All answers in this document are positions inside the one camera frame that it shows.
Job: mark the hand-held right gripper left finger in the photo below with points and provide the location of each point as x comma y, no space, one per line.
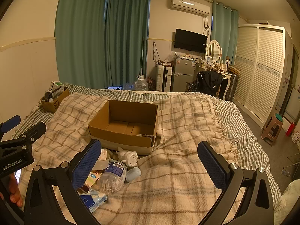
86,165

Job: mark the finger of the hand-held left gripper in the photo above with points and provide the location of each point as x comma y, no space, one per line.
11,121
35,130

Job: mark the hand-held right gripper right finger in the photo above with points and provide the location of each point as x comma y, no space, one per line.
212,166

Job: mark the white tape roll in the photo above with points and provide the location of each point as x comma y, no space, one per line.
103,164

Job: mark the clear cotton swab jar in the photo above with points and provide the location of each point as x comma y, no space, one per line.
112,178

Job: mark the blue tissue packet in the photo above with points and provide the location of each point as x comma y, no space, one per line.
93,199

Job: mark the white rabbit figurine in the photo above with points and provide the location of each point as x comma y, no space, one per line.
129,158

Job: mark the large cardboard box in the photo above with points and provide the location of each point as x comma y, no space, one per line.
121,134

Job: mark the small light blue bottle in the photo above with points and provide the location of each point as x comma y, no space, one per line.
133,174

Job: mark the person's left hand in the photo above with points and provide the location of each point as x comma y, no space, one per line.
16,192

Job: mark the small cardboard box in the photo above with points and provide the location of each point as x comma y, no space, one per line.
55,104

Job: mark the black round container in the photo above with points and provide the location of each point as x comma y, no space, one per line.
48,96

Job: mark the beige plaid blanket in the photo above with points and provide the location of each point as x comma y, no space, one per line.
175,192

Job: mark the green white carton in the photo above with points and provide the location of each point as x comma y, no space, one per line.
56,85

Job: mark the green checked bed sheet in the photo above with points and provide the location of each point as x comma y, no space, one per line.
246,126

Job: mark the brown plastic stool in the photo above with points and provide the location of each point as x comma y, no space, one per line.
271,129

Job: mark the brown trunk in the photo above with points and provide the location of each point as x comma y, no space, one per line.
233,84

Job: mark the black jacket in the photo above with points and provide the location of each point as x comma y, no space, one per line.
208,80

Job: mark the white pillow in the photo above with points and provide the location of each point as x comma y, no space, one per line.
289,204

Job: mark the red fire extinguisher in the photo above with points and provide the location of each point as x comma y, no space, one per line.
290,129

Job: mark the grey small fridge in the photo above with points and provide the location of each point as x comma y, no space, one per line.
182,75

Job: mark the clear water jug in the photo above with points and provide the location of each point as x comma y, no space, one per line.
140,84

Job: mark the white suitcase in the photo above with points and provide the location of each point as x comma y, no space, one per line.
164,77

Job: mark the dark floral bag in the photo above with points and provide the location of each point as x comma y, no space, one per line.
150,84

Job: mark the white louvered wardrobe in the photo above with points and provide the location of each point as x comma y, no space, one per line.
260,75

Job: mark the wide green curtain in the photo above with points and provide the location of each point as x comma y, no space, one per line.
79,32

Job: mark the white oval mirror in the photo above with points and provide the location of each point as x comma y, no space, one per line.
213,50

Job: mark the white pole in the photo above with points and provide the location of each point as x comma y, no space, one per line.
142,56

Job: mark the narrow light green curtain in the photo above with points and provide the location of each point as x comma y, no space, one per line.
223,30

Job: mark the white air conditioner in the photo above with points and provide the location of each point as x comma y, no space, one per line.
189,5

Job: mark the black wall television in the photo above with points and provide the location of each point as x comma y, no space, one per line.
189,41

